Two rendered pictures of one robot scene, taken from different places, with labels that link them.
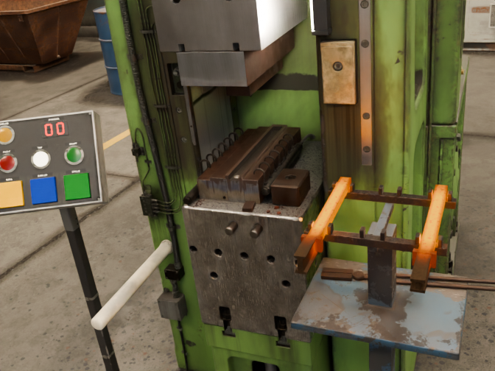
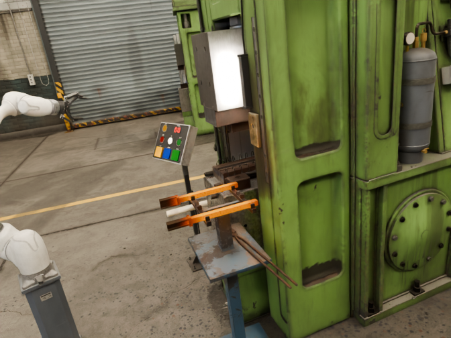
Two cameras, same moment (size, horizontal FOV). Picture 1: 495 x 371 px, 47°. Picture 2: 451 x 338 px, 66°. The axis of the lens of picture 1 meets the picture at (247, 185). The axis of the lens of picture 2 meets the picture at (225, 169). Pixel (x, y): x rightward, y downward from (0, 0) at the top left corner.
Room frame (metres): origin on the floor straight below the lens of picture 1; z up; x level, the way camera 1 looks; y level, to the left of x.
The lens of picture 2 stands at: (0.18, -1.42, 1.72)
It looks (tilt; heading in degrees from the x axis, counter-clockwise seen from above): 20 degrees down; 47
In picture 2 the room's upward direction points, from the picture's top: 7 degrees counter-clockwise
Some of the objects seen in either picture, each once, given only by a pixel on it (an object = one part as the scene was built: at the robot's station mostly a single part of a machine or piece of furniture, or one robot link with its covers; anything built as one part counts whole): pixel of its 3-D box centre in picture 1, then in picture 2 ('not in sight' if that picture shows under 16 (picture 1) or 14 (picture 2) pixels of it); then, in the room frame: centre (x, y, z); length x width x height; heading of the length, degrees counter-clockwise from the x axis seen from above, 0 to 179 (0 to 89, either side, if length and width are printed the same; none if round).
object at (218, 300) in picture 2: not in sight; (229, 300); (1.47, 0.08, 0.01); 0.58 x 0.39 x 0.01; 65
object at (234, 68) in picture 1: (240, 49); (243, 109); (1.70, -0.03, 1.32); 0.42 x 0.20 x 0.10; 155
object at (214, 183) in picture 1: (253, 159); (249, 165); (1.70, -0.03, 0.96); 0.42 x 0.20 x 0.09; 155
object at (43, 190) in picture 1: (44, 191); (167, 153); (1.54, 0.60, 1.01); 0.07 x 0.05 x 0.07; 90
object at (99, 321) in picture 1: (134, 283); (196, 206); (1.57, 0.41, 0.62); 0.44 x 0.05 x 0.05; 155
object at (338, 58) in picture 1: (338, 73); (254, 129); (1.50, -0.28, 1.27); 0.09 x 0.02 x 0.17; 65
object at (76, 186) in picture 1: (77, 186); (176, 155); (1.54, 0.50, 1.01); 0.07 x 0.05 x 0.07; 90
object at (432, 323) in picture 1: (381, 301); (226, 249); (1.17, -0.31, 0.75); 0.40 x 0.30 x 0.02; 64
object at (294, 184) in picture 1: (291, 187); (238, 182); (1.49, -0.13, 0.95); 0.12 x 0.08 x 0.06; 155
